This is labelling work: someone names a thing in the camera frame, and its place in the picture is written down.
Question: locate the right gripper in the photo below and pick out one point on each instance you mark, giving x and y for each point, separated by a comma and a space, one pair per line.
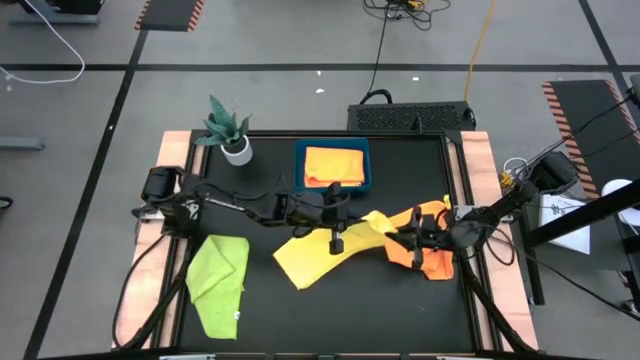
447, 236

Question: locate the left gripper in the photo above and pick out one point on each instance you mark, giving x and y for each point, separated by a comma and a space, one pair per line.
305, 209

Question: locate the orange microfiber towel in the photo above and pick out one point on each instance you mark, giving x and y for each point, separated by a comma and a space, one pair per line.
435, 265
335, 165

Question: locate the yellow microfiber towel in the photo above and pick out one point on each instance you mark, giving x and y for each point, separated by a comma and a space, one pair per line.
310, 260

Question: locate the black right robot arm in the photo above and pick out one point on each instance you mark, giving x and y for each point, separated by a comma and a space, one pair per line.
500, 207

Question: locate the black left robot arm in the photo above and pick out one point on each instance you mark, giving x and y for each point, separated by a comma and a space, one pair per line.
235, 205

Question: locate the lime green microfiber towel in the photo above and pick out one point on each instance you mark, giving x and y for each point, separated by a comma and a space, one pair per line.
215, 280

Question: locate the silver mounting plate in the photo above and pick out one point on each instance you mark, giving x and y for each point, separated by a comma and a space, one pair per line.
462, 212

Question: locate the blue plastic bin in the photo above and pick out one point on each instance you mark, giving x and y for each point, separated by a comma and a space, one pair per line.
332, 142

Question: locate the wooden side board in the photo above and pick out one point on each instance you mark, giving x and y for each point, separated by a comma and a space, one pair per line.
477, 155
172, 150

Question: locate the snake plant in white pot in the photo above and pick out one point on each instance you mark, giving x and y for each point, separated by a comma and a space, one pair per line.
239, 152

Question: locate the black computer case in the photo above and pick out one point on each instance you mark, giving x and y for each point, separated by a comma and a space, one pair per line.
410, 117

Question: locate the white paper sheets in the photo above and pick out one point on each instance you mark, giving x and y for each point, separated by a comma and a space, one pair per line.
575, 240

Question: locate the black metal beam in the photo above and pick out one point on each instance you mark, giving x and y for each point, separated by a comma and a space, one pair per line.
590, 212

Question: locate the white round object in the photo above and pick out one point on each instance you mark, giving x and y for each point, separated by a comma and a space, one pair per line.
617, 187

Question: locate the hazard-striped black floor mat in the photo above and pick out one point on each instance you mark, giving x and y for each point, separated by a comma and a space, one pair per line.
585, 100
170, 15

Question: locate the grey metal bar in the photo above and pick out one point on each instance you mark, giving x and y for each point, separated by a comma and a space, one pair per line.
20, 144

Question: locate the black desktop computer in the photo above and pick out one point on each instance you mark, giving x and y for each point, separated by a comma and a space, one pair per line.
77, 6

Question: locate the black aluminium table frame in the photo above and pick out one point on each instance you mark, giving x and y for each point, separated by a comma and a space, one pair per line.
325, 133

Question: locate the silver aluminium bracket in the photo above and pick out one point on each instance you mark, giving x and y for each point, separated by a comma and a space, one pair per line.
187, 357
465, 358

